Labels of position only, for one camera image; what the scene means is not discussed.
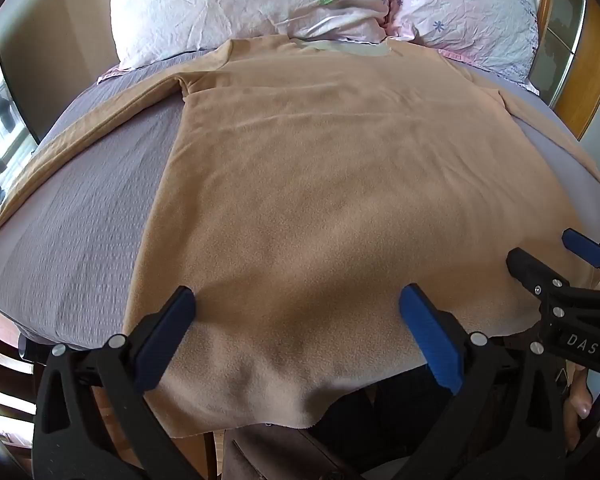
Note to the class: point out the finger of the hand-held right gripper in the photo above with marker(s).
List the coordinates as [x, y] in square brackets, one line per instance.
[530, 267]
[586, 248]

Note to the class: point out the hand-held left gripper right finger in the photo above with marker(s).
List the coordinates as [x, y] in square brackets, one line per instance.
[430, 340]

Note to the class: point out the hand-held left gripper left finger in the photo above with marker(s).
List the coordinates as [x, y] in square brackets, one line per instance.
[166, 340]

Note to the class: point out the tan fleece shirt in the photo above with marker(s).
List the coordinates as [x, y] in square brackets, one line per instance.
[330, 200]

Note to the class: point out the person's right hand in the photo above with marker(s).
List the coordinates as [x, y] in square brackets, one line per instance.
[578, 405]

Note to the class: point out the grey bedspread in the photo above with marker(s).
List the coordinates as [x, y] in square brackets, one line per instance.
[80, 240]

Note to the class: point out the brown cloth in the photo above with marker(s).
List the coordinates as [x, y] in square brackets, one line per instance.
[275, 455]

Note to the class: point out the wooden headboard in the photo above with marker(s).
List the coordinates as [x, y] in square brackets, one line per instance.
[587, 55]

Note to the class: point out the pink floral pillow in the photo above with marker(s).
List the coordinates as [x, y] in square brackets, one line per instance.
[470, 15]

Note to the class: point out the window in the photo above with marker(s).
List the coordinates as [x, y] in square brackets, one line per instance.
[0, 125]

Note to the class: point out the white floral pillow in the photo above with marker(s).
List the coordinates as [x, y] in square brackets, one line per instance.
[240, 5]

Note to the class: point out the dark wooden bed frame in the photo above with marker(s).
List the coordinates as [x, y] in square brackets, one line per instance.
[5, 360]

